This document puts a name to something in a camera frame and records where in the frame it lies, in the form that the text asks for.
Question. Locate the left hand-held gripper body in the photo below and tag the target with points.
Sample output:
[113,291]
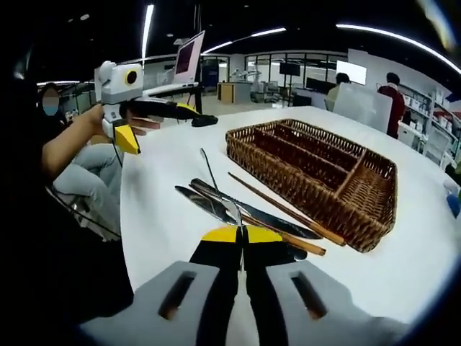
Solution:
[111,86]

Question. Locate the ceiling light strip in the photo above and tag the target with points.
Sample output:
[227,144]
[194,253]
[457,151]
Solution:
[266,32]
[396,36]
[147,32]

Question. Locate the person's left hand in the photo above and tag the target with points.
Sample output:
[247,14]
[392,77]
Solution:
[93,120]

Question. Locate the blue cloth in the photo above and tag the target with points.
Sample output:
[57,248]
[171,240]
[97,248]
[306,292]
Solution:
[454,205]

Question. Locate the wooden cabinet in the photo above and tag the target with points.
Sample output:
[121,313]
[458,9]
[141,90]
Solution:
[225,92]

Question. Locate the white storage shelf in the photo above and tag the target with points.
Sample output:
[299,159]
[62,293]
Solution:
[432,119]

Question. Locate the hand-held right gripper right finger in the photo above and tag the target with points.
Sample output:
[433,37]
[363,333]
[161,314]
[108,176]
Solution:
[266,259]

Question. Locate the black monitor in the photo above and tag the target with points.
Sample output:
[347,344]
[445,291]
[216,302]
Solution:
[290,68]
[320,85]

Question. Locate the person's black shirt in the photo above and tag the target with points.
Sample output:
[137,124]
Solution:
[54,252]

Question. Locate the black laptop stand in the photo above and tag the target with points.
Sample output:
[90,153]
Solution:
[205,121]

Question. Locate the laptop with pink screen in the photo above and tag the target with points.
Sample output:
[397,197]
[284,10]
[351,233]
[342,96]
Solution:
[189,57]

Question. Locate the brown wicker utensil storage tray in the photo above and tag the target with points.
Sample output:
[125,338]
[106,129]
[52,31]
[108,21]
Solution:
[306,158]

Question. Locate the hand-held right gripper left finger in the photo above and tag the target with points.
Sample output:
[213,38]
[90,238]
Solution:
[216,259]

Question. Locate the brown wooden chopstick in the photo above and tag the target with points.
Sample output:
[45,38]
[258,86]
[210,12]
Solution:
[309,248]
[329,236]

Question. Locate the white bright screen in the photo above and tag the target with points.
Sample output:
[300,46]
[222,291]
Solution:
[354,72]

